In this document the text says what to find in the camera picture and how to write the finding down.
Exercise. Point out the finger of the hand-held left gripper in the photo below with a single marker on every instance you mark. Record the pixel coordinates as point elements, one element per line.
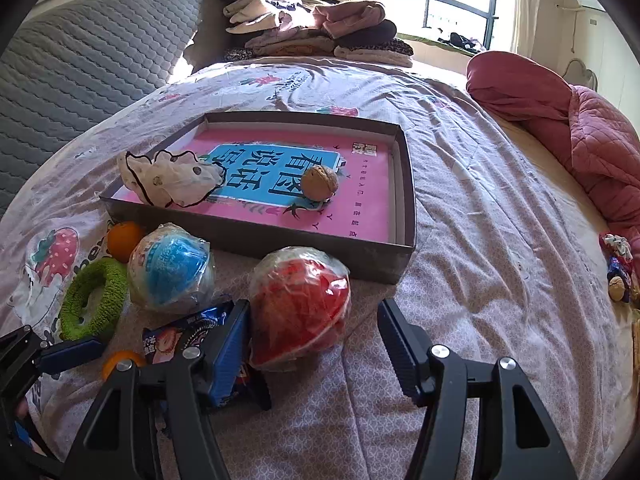
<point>70,353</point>

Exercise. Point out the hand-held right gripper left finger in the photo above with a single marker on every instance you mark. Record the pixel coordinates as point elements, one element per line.
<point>230,347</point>

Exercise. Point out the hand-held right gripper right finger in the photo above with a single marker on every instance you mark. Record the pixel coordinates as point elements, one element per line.
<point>400,355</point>

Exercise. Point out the blue cookie packet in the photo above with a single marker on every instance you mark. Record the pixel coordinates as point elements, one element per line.
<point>197,330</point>

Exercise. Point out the orange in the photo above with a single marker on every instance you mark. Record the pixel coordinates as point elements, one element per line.
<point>117,360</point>
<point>125,240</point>

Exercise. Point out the red toy egg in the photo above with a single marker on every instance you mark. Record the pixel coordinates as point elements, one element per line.
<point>300,310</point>

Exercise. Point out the blue toy egg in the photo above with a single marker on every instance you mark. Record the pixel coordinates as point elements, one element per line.
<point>170,270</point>

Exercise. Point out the grey cardboard box tray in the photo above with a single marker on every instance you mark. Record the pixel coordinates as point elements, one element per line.
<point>300,260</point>

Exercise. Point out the white dotted hair scrunchie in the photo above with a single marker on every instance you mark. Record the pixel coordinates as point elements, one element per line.
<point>165,180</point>

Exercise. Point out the pink and blue book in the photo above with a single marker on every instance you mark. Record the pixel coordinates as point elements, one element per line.
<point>360,200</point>

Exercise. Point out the small blue snack packet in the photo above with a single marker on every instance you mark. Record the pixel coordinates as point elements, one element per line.
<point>617,274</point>

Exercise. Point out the yellow snack packet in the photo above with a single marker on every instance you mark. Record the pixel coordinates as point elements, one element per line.
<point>636,340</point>

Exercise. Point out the grey quilted headboard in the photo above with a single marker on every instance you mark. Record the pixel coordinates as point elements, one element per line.
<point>90,70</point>

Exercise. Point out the pink quilted blanket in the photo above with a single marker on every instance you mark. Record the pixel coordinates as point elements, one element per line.
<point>575,120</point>

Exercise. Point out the dark clothes on windowsill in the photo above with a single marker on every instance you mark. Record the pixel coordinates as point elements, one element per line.
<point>462,41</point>

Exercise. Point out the pile of folded clothes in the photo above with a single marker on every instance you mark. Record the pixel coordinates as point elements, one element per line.
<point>300,20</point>

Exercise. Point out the heart-shaped mirror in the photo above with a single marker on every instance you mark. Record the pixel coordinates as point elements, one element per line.
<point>582,74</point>

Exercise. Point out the window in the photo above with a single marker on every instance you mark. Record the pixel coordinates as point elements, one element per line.
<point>450,0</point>

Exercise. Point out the white air conditioner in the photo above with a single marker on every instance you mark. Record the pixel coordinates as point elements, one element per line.
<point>591,0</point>

